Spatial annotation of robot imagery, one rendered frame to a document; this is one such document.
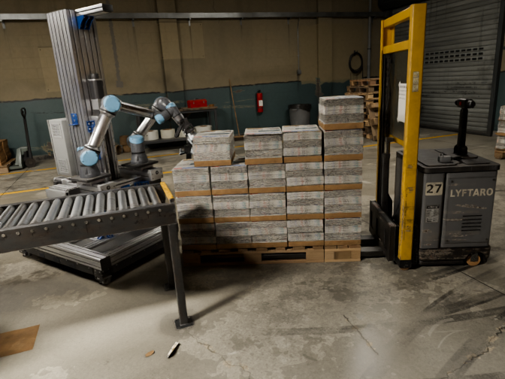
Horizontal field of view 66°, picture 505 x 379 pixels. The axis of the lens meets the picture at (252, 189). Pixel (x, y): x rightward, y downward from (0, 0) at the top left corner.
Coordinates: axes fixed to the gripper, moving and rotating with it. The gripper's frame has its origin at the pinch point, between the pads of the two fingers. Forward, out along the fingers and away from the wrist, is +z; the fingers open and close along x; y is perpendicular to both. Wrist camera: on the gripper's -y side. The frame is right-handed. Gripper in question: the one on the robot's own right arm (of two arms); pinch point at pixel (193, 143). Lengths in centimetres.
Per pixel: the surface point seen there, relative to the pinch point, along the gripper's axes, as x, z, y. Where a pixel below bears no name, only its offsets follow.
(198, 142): -18.3, 1.1, 8.2
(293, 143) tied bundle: -18, 40, 68
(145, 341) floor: -113, 78, -64
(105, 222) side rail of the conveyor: -112, 6, -37
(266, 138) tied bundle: -19, 26, 53
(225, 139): -18.2, 10.3, 26.7
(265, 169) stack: -19, 46, 40
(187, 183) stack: -18.9, 23.0, -17.4
